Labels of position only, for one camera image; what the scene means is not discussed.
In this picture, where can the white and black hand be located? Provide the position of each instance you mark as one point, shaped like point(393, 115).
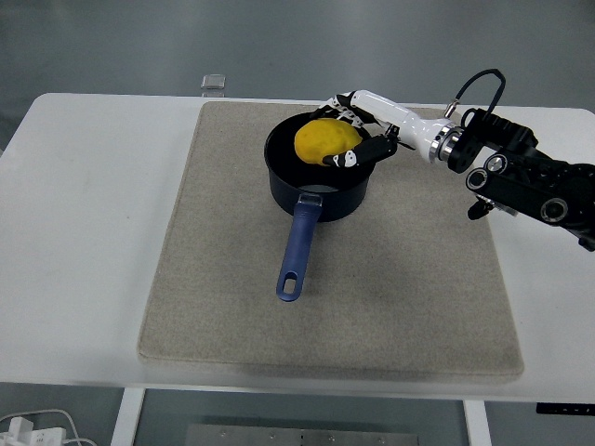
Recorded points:
point(409, 125)

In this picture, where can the yellow potato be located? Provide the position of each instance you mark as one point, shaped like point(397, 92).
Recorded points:
point(325, 139)

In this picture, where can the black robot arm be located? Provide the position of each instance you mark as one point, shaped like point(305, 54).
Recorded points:
point(525, 181)

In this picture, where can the small clear square block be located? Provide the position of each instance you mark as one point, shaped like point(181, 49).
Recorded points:
point(214, 82)

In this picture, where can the beige fabric mat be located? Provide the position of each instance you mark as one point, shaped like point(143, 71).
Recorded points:
point(232, 316)

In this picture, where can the white table leg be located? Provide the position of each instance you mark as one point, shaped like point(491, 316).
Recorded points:
point(126, 418)
point(477, 425)

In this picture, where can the black table control panel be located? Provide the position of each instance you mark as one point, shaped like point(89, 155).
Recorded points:
point(560, 408)

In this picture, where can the white power strip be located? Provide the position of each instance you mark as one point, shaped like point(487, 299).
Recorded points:
point(32, 436)

